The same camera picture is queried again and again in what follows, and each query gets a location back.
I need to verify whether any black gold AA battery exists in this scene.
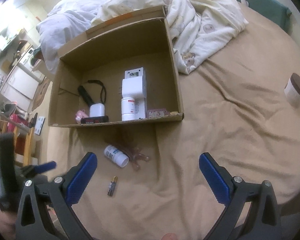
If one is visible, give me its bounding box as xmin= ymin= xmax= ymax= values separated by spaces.
xmin=107 ymin=176 xmax=118 ymax=197

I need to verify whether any white pill bottle blue label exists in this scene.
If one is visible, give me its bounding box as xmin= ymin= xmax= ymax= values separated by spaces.
xmin=104 ymin=145 xmax=129 ymax=168

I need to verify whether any white earbuds charging case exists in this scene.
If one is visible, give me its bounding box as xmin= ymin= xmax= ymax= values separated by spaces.
xmin=89 ymin=103 xmax=105 ymax=118

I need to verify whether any wooden chair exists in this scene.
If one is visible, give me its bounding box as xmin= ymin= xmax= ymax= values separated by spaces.
xmin=0 ymin=120 xmax=38 ymax=167

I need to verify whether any red transparent hair clip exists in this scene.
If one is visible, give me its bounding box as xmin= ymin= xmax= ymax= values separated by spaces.
xmin=115 ymin=142 xmax=150 ymax=171

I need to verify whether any white washing machine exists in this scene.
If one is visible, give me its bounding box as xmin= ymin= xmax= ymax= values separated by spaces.
xmin=17 ymin=47 xmax=34 ymax=72

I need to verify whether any white pill bottle red label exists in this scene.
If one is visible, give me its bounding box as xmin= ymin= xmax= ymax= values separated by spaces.
xmin=121 ymin=97 xmax=135 ymax=121

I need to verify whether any white jar brown lid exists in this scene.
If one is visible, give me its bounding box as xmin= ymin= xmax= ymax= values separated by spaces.
xmin=284 ymin=73 xmax=300 ymax=108

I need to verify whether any white power adapter plug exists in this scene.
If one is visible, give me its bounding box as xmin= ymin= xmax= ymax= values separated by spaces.
xmin=122 ymin=76 xmax=146 ymax=99

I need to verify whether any pink patterned card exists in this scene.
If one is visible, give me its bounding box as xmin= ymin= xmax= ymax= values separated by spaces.
xmin=147 ymin=108 xmax=169 ymax=119

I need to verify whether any brown cardboard box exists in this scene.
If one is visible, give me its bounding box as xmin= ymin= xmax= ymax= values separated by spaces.
xmin=48 ymin=5 xmax=184 ymax=127

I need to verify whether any light blue blanket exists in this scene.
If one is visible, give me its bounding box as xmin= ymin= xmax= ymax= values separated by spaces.
xmin=36 ymin=0 xmax=109 ymax=74

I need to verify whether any white duvet with bears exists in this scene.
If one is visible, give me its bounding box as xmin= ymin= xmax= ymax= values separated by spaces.
xmin=91 ymin=0 xmax=248 ymax=75

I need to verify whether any green pillow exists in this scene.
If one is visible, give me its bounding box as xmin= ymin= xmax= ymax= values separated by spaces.
xmin=237 ymin=0 xmax=292 ymax=33

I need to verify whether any pink cartoon keychain case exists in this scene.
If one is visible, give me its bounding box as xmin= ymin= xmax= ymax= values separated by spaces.
xmin=75 ymin=110 xmax=89 ymax=124

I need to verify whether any black flashlight with strap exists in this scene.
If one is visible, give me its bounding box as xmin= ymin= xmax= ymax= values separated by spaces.
xmin=77 ymin=80 xmax=107 ymax=107

